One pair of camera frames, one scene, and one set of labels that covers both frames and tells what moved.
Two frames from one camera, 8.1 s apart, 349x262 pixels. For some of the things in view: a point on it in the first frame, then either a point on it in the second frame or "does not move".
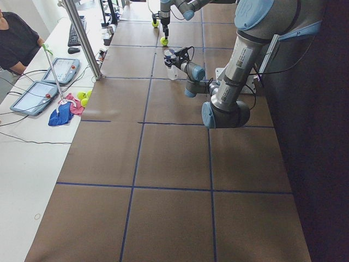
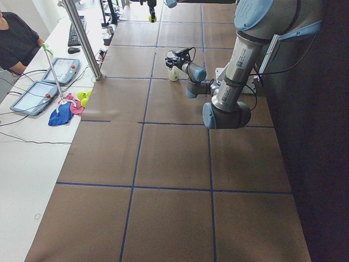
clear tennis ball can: [170, 60] does not move
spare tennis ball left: [82, 95] does not move
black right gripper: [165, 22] -> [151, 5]
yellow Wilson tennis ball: [155, 25] -> [150, 18]
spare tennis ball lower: [84, 102] does not move
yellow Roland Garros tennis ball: [163, 41] -> [173, 75]
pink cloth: [76, 109] does not move
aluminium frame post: [75, 18] does not move
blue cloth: [62, 116] does not move
